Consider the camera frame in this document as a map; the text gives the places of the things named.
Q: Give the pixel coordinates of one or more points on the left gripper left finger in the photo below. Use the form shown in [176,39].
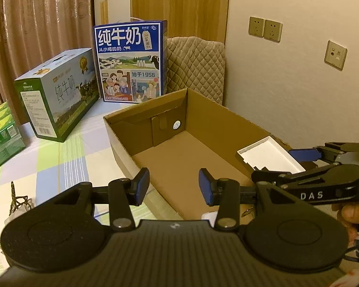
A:
[124,193]

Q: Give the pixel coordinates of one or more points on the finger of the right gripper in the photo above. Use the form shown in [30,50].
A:
[305,154]
[276,177]

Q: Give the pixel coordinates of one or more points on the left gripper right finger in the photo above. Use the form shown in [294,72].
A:
[224,193]

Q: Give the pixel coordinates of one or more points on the white shallow tray box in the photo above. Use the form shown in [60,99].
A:
[267,154]

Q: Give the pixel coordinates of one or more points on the metal Eiffel tower model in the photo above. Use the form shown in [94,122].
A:
[17,201]

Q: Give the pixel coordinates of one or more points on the person's right hand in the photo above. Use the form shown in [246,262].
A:
[348,215]

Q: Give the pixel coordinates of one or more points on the open brown cardboard box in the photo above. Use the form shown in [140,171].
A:
[174,136]

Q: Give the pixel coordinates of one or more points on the checkered tablecloth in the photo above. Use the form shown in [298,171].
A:
[46,168]

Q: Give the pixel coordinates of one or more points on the green white milk carton box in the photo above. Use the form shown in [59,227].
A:
[58,93]

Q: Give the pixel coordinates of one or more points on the green shrink-wrapped drink pack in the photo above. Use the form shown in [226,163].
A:
[11,141]

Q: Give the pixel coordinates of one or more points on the blue milk carton box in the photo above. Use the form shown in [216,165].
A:
[132,60]

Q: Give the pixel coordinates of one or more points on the wooden door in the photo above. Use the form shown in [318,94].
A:
[206,19]

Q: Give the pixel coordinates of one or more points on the brown curtain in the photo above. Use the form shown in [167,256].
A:
[34,31]

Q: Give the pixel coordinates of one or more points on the beige data wall outlet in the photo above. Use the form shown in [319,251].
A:
[335,55]

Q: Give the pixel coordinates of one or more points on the right beige wall socket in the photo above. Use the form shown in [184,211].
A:
[272,30]

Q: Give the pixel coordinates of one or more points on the beige wall socket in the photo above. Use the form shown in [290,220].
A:
[272,30]
[256,27]

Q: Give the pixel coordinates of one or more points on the left beige wall socket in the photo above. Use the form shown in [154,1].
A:
[256,27]

